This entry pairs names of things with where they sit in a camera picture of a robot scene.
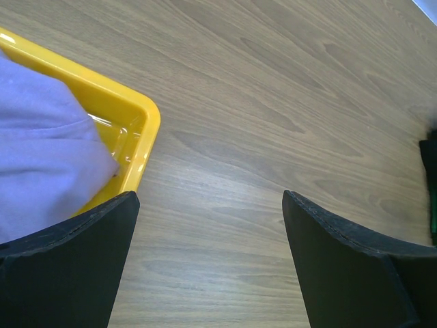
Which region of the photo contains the lavender t-shirt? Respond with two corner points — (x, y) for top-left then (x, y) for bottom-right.
(1, 55), (119, 243)

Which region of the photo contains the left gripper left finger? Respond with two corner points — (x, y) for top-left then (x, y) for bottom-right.
(1, 191), (140, 327)

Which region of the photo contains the yellow plastic tray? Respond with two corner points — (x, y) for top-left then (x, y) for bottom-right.
(1, 29), (160, 213)

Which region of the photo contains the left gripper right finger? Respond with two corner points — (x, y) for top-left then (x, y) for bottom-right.
(282, 191), (436, 327)

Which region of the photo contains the black folded t-shirt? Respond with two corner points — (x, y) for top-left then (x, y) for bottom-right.
(419, 118), (437, 213)

